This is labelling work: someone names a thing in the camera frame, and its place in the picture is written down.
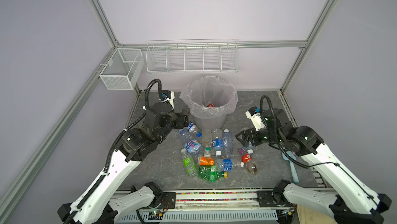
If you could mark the crushed green plastic bottle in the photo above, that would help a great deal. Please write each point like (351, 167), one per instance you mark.
(210, 173)

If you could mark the grey mesh waste bin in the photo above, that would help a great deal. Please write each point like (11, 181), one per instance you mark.
(211, 124)

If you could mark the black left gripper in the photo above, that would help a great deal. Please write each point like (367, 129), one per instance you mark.
(182, 119)

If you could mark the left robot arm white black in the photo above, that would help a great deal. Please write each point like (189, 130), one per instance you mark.
(130, 148)

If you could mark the teal garden trowel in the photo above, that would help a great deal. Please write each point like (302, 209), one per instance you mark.
(292, 166)

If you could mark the white mesh wall basket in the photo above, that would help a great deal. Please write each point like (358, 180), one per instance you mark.
(122, 70)

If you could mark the blue label bottle lying right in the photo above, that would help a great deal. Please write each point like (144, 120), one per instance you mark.
(249, 148)

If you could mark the blue label bottle lying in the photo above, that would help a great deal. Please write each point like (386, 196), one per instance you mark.
(228, 164)
(249, 148)

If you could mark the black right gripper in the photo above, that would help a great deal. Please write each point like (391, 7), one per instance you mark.
(252, 132)

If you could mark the white wire wall shelf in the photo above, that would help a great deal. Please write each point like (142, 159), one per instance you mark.
(193, 56)

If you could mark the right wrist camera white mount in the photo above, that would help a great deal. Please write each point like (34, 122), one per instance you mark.
(254, 115)

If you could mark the clear bottle blue label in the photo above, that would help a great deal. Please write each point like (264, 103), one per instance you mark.
(217, 143)

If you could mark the black rail with coloured strip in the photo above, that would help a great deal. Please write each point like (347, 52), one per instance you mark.
(213, 199)

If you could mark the aluminium frame enclosure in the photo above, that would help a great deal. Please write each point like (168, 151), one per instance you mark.
(49, 50)

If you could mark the red drink bottle purple cap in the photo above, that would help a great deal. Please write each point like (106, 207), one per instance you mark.
(249, 162)

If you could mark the clear plastic bin liner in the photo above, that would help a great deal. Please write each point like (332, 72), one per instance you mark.
(210, 89)

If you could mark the blue label bottle lying front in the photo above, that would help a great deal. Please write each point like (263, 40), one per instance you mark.
(228, 164)

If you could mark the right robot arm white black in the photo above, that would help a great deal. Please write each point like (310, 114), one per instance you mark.
(352, 201)

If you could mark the orange label bottle yellow cap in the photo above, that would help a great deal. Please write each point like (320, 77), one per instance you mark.
(205, 161)

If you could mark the clear bottle colourful label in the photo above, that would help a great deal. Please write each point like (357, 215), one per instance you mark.
(190, 143)

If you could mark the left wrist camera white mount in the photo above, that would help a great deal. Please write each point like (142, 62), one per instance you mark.
(168, 97)

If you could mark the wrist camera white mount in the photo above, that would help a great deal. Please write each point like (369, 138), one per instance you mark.
(168, 97)
(254, 115)

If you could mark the slim clear bottle white cap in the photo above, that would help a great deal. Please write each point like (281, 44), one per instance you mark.
(228, 143)

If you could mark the small bottle dark blue cap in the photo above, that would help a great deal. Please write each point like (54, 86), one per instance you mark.
(194, 130)

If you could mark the clear bottle green label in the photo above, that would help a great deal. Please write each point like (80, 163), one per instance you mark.
(188, 162)

